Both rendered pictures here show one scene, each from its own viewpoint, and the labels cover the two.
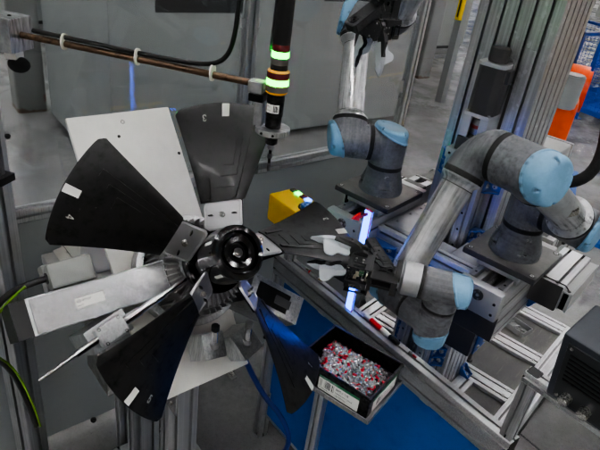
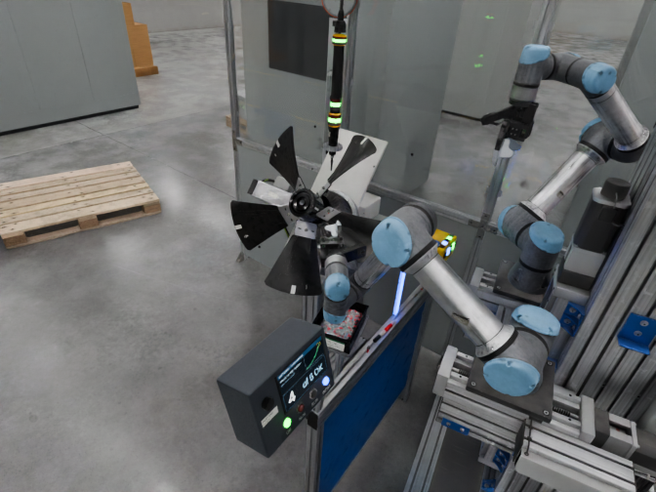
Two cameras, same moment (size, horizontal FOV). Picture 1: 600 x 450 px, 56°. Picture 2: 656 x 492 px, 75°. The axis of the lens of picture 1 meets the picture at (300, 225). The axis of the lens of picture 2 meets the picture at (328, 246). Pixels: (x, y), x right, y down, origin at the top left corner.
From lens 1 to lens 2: 1.54 m
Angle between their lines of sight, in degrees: 64
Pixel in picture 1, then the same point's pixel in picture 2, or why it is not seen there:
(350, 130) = (512, 216)
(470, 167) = not seen: hidden behind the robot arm
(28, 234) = not seen: hidden behind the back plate
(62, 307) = (264, 190)
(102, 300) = (275, 198)
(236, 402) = (418, 377)
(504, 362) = not seen: outside the picture
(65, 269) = (280, 181)
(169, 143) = (373, 159)
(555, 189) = (388, 252)
